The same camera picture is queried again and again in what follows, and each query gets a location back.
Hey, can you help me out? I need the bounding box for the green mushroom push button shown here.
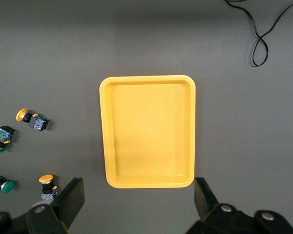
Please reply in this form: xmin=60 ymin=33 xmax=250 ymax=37
xmin=0 ymin=125 xmax=17 ymax=154
xmin=0 ymin=173 xmax=16 ymax=195

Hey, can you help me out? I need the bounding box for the yellow plastic tray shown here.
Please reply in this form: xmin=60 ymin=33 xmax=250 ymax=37
xmin=99 ymin=75 xmax=198 ymax=189

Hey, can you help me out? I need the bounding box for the thin black table cable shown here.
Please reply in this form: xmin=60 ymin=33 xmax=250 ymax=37
xmin=224 ymin=0 xmax=293 ymax=68

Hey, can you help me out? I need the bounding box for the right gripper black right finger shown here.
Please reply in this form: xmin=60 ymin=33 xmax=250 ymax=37
xmin=185 ymin=177 xmax=293 ymax=234

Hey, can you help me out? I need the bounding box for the yellow mushroom push button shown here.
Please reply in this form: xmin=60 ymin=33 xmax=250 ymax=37
xmin=15 ymin=109 xmax=50 ymax=133
xmin=38 ymin=174 xmax=58 ymax=201

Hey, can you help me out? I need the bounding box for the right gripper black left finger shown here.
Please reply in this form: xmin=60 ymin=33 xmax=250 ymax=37
xmin=0 ymin=177 xmax=85 ymax=234

